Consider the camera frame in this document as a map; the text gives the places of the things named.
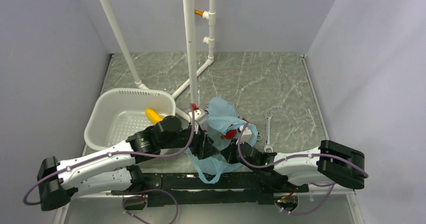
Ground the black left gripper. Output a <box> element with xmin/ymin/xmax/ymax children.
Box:
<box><xmin>160</xmin><ymin>120</ymin><xmax>220</xmax><ymax>159</ymax></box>

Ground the light blue printed plastic bag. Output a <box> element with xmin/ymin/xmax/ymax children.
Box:
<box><xmin>185</xmin><ymin>97</ymin><xmax>245</xmax><ymax>184</ymax></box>

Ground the yellow fake fruit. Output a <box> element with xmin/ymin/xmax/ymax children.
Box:
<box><xmin>145</xmin><ymin>108</ymin><xmax>163</xmax><ymax>125</ymax></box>

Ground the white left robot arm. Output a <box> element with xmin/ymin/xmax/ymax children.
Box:
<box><xmin>37</xmin><ymin>116</ymin><xmax>219</xmax><ymax>211</ymax></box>

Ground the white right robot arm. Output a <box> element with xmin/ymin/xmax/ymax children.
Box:
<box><xmin>221</xmin><ymin>140</ymin><xmax>368</xmax><ymax>191</ymax></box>

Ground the red fake apple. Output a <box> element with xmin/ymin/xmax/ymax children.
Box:
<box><xmin>221</xmin><ymin>129</ymin><xmax>238</xmax><ymax>140</ymax></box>

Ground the silver combination wrench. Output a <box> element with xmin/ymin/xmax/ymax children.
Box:
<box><xmin>263</xmin><ymin>111</ymin><xmax>273</xmax><ymax>153</ymax></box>

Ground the white plastic basket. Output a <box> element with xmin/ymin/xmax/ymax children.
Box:
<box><xmin>84</xmin><ymin>88</ymin><xmax>176</xmax><ymax>151</ymax></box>

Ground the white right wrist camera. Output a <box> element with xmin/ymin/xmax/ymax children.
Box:
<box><xmin>237</xmin><ymin>126</ymin><xmax>257</xmax><ymax>145</ymax></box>

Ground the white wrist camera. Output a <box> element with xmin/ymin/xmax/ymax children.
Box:
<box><xmin>237</xmin><ymin>126</ymin><xmax>257</xmax><ymax>145</ymax></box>
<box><xmin>188</xmin><ymin>103</ymin><xmax>208</xmax><ymax>134</ymax></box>

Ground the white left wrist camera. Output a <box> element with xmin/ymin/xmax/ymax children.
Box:
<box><xmin>188</xmin><ymin>103</ymin><xmax>208</xmax><ymax>134</ymax></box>

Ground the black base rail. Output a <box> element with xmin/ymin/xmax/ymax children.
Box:
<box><xmin>111</xmin><ymin>171</ymin><xmax>300</xmax><ymax>207</ymax></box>

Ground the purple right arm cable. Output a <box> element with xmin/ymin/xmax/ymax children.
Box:
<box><xmin>237</xmin><ymin>122</ymin><xmax>369</xmax><ymax>216</ymax></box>

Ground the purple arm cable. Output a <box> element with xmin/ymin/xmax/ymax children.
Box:
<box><xmin>22</xmin><ymin>104</ymin><xmax>196</xmax><ymax>224</ymax></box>
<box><xmin>237</xmin><ymin>122</ymin><xmax>369</xmax><ymax>216</ymax></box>

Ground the white PVC pipe frame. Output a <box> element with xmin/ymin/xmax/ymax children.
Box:
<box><xmin>99</xmin><ymin>0</ymin><xmax>217</xmax><ymax>106</ymax></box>

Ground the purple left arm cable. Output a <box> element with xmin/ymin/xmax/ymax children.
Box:
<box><xmin>22</xmin><ymin>104</ymin><xmax>196</xmax><ymax>224</ymax></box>

